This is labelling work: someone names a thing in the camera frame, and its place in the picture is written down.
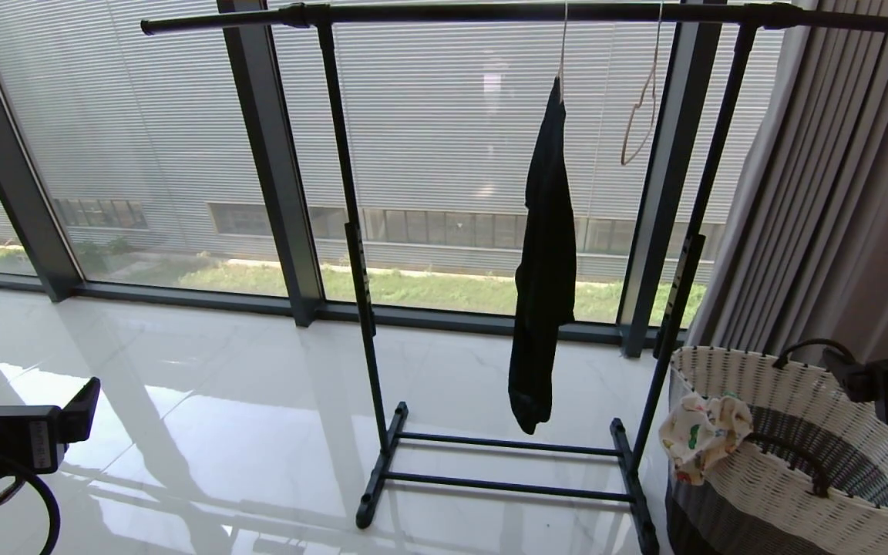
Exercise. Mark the beige curtain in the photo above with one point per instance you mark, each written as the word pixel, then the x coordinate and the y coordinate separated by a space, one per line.
pixel 837 193

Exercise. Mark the white laundry basket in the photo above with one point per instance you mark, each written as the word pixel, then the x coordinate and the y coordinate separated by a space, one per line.
pixel 737 509

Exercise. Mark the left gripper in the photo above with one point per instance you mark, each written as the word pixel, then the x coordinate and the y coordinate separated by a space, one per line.
pixel 28 435

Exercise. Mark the cream printed garment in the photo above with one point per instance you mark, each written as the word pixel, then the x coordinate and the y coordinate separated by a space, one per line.
pixel 702 435

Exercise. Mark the black garment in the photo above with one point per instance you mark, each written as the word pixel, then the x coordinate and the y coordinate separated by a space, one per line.
pixel 544 270

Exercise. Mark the pink clothes hanger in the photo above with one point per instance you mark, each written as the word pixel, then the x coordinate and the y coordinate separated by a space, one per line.
pixel 648 100
pixel 563 54

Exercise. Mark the black clothes rack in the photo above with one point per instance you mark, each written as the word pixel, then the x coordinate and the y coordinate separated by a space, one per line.
pixel 490 12

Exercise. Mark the window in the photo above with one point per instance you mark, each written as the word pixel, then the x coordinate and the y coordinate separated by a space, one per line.
pixel 428 154

